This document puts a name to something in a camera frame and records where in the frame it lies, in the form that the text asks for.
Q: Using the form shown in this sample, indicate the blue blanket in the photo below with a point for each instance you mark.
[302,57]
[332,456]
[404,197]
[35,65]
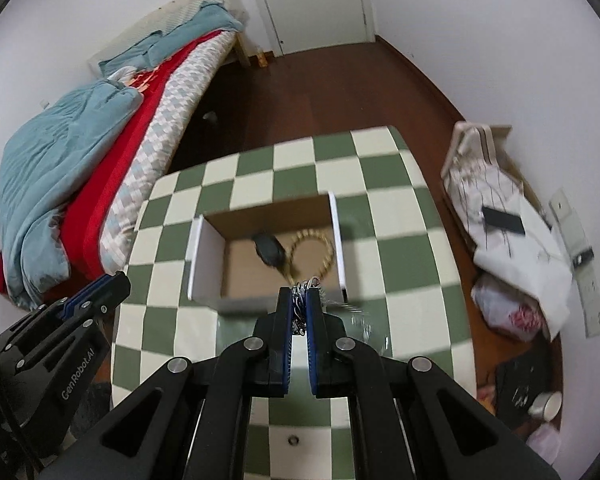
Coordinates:
[45,175]

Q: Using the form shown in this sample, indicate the wooden bed leg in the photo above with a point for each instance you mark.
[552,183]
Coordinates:
[242,50]

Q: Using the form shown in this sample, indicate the black watch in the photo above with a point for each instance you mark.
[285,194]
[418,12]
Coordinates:
[269,249]

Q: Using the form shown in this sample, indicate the black bag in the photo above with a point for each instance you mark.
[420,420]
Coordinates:
[525,375]

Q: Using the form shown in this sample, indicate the white door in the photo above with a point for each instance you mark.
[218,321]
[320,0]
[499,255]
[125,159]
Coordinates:
[315,0]

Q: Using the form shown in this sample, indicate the black rectangular device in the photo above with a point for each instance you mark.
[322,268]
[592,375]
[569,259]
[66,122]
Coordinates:
[504,220]

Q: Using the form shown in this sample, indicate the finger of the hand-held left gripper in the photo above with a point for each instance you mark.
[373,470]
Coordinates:
[111,294]
[87,291]

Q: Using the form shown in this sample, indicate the white mattress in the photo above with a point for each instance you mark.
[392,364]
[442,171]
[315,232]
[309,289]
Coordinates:
[190,5]

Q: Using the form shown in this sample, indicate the white garment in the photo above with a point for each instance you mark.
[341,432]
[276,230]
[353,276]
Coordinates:
[525,255]

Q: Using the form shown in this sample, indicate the pink plastic bag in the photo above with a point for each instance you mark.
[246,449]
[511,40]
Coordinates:
[545,439]

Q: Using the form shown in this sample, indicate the plastic bag with red print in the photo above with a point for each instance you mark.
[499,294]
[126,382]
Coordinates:
[510,310]

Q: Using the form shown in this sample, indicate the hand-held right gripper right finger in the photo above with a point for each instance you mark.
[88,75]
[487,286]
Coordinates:
[314,347]

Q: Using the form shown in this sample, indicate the white power strip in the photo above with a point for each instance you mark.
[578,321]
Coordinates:
[582,270]

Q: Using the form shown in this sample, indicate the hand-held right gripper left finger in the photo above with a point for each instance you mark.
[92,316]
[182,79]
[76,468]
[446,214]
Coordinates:
[283,345]

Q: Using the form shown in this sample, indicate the cardboard box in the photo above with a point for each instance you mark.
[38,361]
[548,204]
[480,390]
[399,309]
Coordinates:
[245,270]

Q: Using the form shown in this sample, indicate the green white checkered tablecloth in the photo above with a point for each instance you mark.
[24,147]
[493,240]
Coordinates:
[330,160]

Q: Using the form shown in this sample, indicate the grey white checkered bed sheet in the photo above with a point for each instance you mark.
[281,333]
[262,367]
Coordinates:
[175,110]

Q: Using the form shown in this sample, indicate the white round jar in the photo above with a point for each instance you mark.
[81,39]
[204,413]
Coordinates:
[546,404]

